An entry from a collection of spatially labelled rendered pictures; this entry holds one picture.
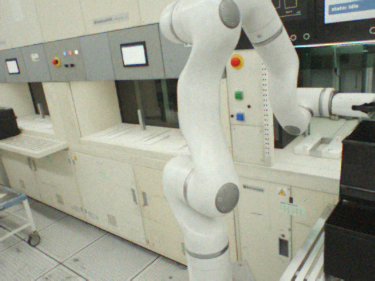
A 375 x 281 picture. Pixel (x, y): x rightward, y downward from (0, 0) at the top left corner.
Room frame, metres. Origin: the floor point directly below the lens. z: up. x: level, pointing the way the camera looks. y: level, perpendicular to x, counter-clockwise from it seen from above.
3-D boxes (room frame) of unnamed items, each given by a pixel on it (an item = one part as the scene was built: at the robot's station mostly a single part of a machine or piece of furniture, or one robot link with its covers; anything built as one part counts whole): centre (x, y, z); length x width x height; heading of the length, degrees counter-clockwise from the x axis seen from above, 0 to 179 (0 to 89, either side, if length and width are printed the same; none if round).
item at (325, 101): (0.91, -0.43, 1.25); 0.09 x 0.03 x 0.08; 139
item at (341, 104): (0.86, -0.47, 1.25); 0.11 x 0.10 x 0.07; 49
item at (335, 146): (1.48, -0.66, 0.89); 0.22 x 0.21 x 0.04; 140
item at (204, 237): (0.76, 0.00, 1.07); 0.19 x 0.12 x 0.24; 32
